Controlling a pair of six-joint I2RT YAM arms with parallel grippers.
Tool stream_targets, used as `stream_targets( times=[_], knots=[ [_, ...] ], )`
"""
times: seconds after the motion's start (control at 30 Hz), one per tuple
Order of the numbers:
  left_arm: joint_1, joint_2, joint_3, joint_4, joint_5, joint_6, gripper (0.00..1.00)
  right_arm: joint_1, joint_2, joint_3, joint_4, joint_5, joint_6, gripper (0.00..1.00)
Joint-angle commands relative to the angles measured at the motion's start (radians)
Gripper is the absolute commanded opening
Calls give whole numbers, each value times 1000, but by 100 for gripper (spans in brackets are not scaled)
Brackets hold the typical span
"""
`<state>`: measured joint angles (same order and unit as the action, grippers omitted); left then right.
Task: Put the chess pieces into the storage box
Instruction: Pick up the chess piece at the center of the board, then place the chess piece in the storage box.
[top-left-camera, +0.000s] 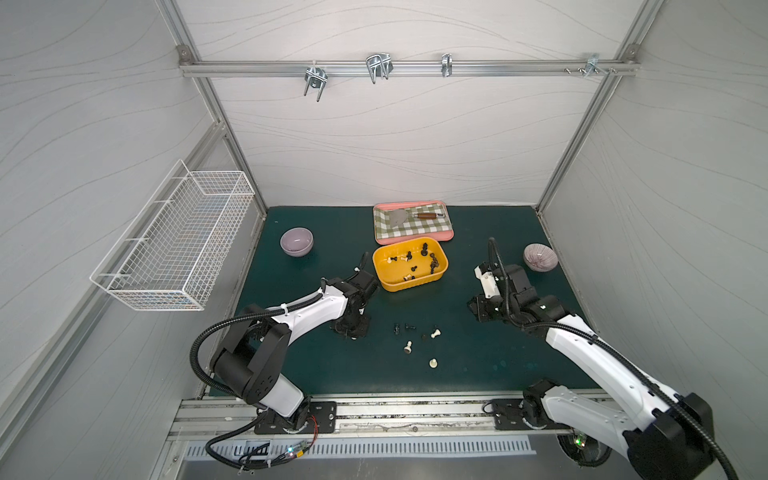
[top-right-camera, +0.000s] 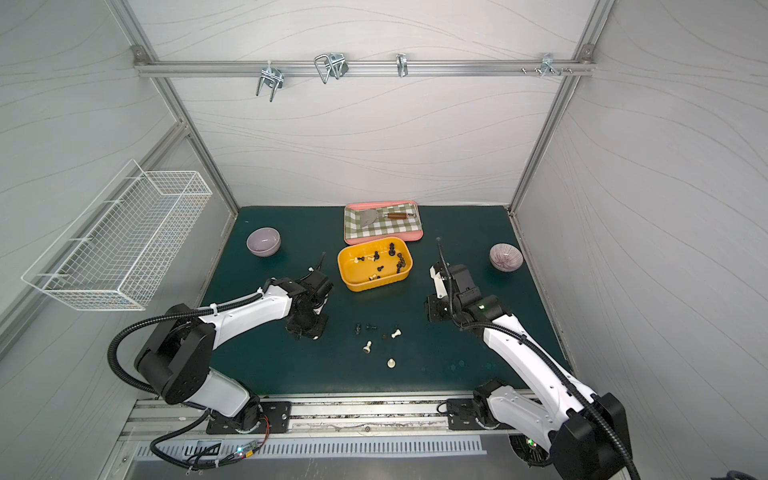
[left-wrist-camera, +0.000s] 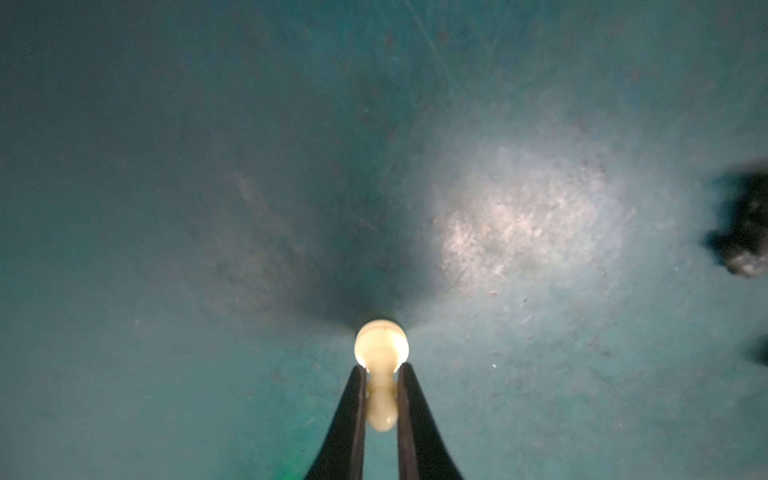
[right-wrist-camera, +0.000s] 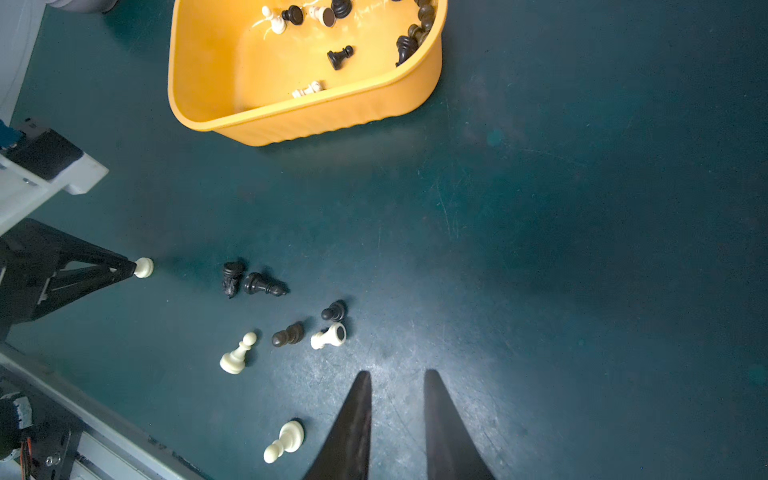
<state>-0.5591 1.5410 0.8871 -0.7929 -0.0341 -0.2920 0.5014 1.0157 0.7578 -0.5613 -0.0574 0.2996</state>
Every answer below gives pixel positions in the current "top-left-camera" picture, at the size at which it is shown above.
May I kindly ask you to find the metal u-bolt clamp middle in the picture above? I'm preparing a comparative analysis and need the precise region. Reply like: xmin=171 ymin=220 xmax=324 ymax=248
xmin=365 ymin=53 xmax=393 ymax=84

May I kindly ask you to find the metal u-bolt clamp left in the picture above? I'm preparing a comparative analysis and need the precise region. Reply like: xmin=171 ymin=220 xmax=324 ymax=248
xmin=303 ymin=66 xmax=328 ymax=102

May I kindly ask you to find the pink patterned bowl right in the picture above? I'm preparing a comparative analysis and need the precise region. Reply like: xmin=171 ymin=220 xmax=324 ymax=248
xmin=523 ymin=243 xmax=559 ymax=273

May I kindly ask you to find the white wire basket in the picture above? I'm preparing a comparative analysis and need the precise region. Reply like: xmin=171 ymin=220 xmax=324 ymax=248
xmin=90 ymin=160 xmax=254 ymax=312

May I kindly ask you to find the yellow plastic storage box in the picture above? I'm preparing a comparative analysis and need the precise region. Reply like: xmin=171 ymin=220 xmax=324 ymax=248
xmin=372 ymin=237 xmax=449 ymax=293

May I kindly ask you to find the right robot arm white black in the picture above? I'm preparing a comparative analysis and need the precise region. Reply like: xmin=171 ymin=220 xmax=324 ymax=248
xmin=468 ymin=238 xmax=738 ymax=479

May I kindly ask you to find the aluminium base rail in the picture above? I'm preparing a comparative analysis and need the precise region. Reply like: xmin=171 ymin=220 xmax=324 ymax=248
xmin=166 ymin=391 xmax=522 ymax=441

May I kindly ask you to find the green checkered cloth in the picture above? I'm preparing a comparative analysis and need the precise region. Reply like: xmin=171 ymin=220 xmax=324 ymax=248
xmin=374 ymin=203 xmax=452 ymax=240

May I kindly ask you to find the purple bowl left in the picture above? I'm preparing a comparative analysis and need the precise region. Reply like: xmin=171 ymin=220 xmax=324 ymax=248
xmin=279 ymin=227 xmax=314 ymax=258

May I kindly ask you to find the metal hook clamp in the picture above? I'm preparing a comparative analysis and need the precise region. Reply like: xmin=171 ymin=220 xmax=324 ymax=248
xmin=441 ymin=53 xmax=453 ymax=78

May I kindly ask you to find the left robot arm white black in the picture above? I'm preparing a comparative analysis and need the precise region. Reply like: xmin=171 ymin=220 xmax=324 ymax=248
xmin=189 ymin=253 xmax=378 ymax=473

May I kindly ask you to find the aluminium crossbar rail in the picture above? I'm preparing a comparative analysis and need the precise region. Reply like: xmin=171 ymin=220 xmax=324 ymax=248
xmin=180 ymin=57 xmax=641 ymax=78

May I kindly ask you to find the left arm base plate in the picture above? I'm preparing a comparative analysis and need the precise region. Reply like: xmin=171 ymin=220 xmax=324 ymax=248
xmin=254 ymin=400 xmax=338 ymax=435

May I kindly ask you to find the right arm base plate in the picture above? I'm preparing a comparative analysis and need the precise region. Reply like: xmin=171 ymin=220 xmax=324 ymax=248
xmin=481 ymin=398 xmax=570 ymax=432

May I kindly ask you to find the spatula with wooden handle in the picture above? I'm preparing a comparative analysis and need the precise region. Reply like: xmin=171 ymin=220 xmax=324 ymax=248
xmin=389 ymin=209 xmax=445 ymax=228

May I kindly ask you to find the metal bracket right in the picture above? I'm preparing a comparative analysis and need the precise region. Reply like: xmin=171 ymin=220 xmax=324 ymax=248
xmin=564 ymin=54 xmax=618 ymax=78

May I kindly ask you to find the metal u-bolt clamp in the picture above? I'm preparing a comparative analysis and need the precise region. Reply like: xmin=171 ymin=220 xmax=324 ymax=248
xmin=365 ymin=53 xmax=393 ymax=84
xmin=303 ymin=66 xmax=328 ymax=102

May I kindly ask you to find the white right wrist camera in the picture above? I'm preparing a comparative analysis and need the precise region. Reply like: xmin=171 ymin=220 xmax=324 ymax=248
xmin=474 ymin=265 xmax=501 ymax=299

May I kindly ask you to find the pink tray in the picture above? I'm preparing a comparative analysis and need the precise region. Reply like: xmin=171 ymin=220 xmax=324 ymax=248
xmin=372 ymin=200 xmax=455 ymax=246

